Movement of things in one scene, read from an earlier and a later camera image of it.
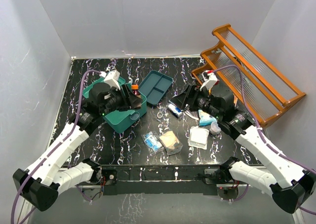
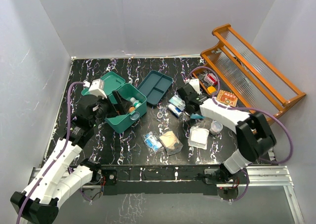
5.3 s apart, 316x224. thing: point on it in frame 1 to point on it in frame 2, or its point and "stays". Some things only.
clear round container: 215,128 stays
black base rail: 159,179 stays
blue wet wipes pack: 205,119 to 196,116
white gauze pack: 198,137 stays
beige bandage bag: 171,142 stays
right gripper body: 204,102 to 187,103
